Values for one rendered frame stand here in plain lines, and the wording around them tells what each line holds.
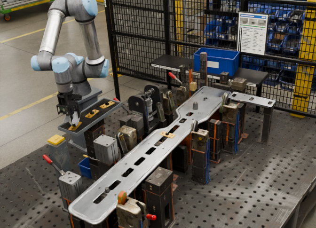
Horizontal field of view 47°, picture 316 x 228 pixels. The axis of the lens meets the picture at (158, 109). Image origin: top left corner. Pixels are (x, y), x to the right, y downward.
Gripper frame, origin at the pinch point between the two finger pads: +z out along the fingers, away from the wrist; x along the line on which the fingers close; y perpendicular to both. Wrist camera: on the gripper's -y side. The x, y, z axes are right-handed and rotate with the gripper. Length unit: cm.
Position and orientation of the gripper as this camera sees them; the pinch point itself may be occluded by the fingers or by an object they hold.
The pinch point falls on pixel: (74, 122)
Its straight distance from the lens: 190.4
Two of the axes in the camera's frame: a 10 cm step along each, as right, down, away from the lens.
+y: -3.1, 4.8, -8.2
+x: 9.5, 1.1, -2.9
